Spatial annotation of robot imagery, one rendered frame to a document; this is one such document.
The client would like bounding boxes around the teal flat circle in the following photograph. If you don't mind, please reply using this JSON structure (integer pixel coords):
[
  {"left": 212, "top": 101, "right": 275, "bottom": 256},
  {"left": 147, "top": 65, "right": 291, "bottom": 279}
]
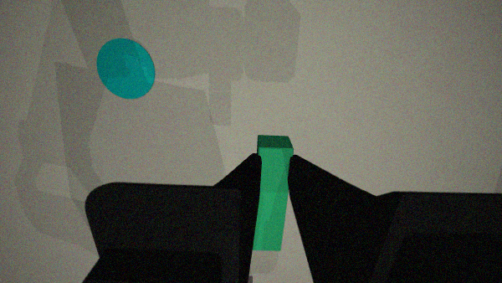
[{"left": 96, "top": 38, "right": 155, "bottom": 99}]

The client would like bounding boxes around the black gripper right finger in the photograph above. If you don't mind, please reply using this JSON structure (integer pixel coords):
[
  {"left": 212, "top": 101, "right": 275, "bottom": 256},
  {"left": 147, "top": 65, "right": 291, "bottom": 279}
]
[{"left": 288, "top": 155, "right": 502, "bottom": 283}]

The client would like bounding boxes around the green rectangular post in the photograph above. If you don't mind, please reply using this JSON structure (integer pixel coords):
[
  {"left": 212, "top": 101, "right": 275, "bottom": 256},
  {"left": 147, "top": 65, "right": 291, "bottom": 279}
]
[{"left": 253, "top": 135, "right": 294, "bottom": 251}]

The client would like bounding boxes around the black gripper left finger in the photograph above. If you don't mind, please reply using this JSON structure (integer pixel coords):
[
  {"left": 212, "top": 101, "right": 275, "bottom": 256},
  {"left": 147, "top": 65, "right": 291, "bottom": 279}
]
[{"left": 85, "top": 153, "right": 262, "bottom": 283}]

